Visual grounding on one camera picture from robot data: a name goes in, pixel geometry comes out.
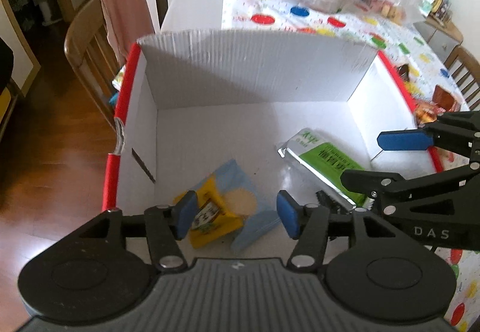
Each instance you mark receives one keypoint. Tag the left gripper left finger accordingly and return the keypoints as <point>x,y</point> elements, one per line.
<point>163,226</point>

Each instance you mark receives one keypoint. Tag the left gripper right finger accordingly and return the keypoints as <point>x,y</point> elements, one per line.
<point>312,226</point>

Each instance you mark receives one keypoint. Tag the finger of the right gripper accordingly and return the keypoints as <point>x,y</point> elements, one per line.
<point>367,182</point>
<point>455,132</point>

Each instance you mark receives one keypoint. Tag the black candy packet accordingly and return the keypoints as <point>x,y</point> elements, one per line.
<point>334,207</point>

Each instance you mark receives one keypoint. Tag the dark red foil snack bag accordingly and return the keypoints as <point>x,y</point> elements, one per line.
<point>445,100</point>

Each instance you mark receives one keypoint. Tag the red orange snack bag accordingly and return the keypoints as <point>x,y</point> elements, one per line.
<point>425,112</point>

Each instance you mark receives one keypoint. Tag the yellow m&m packet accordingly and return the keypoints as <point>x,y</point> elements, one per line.
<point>214,219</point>

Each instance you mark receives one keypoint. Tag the green white snack bar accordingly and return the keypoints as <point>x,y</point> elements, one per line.
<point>318,156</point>

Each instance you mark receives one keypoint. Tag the light blue cracker packet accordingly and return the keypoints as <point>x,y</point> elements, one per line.
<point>242,198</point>

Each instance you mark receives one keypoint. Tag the wooden chair right side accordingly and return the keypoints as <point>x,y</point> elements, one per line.
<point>464,69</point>

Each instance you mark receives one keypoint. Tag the wooden chair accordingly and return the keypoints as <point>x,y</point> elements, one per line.
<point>464,69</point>
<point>92,58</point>

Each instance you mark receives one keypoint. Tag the red white cardboard box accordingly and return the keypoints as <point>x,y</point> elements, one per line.
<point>193,100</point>

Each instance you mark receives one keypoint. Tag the floral chair cushion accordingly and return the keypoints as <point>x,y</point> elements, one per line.
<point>116,84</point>

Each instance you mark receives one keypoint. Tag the wooden chair left side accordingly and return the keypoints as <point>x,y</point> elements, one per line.
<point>92,58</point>

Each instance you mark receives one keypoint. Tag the pink towel on chair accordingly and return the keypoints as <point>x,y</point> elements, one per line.
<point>127,21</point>

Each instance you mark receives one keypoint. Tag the balloon birthday tablecloth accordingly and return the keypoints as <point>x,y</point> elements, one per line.
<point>402,45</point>

